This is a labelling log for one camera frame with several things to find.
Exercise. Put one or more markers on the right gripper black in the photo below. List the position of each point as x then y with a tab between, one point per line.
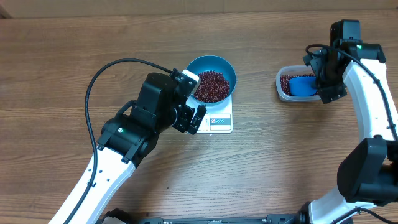
329	94

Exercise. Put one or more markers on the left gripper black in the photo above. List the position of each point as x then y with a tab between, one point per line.
186	114

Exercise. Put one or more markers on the white digital kitchen scale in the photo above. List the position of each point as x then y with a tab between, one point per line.
218	118

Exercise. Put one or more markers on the blue plastic measuring scoop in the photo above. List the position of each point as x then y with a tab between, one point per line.
302	86

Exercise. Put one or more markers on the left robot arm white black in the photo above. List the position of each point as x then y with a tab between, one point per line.
129	137

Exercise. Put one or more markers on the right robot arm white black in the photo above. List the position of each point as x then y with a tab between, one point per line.
367	177

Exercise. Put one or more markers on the red beans in bowl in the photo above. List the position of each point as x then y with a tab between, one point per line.
212	88

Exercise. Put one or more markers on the teal metal bowl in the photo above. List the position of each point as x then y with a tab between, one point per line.
215	63

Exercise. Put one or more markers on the clear plastic container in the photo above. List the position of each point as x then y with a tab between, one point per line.
293	70

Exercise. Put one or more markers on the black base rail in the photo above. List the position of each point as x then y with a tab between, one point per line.
119	216

